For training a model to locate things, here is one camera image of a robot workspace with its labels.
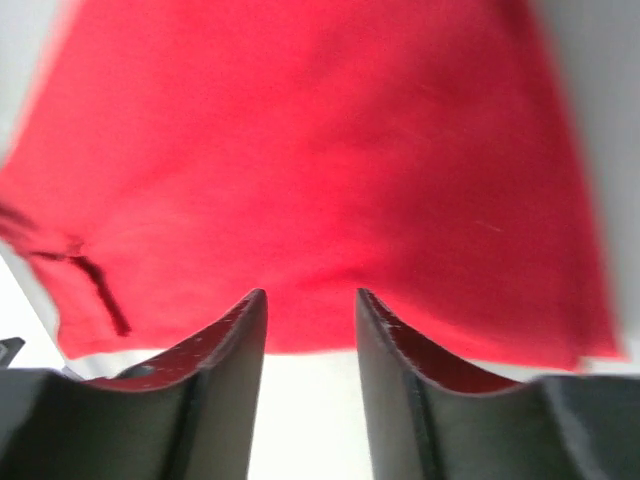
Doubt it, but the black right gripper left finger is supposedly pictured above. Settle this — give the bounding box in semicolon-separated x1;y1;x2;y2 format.
1;290;267;479

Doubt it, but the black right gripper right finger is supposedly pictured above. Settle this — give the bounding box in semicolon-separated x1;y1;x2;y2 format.
356;289;639;480

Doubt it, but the red t shirt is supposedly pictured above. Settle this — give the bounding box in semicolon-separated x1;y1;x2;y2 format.
1;1;621;369

